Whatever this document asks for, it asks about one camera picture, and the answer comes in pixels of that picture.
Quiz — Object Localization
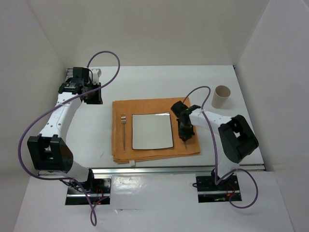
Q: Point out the silver fork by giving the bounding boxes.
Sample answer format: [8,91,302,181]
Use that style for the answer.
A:
[121,114,126,152]

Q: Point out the white square plate black rim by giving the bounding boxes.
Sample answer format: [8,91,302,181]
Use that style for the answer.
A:
[132,112,174,150]

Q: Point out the orange cloth placemat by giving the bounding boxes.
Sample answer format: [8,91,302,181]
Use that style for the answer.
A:
[112,98,201,164]

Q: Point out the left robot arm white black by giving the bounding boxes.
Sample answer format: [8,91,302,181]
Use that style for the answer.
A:
[27,67,103,193]

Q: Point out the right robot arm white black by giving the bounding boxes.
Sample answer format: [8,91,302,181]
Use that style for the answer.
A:
[171,101,259,189]

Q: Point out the beige paper cup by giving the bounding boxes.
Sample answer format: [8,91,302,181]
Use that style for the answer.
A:
[211,85,231,109]

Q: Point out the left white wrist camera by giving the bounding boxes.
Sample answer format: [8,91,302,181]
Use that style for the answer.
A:
[91,69,101,85]

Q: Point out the aluminium left rail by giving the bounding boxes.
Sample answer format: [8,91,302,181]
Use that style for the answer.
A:
[31,68,81,173]

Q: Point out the aluminium rail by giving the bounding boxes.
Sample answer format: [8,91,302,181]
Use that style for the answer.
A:
[31,68,81,173]
[38,165,266,177]

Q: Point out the aluminium front rail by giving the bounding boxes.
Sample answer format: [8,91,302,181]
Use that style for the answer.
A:
[38,165,266,177]

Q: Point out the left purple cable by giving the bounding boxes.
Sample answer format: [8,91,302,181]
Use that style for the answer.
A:
[18,50,121,227]

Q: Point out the purple cable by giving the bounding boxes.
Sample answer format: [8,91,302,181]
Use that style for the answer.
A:
[18,50,121,227]
[182,86,259,208]

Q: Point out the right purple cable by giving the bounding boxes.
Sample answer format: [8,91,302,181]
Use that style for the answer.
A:
[182,86,259,208]

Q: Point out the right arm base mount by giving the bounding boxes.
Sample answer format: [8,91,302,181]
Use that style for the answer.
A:
[192,174,242,203]

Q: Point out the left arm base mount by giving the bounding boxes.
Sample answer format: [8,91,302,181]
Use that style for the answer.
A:
[61,178,112,205]

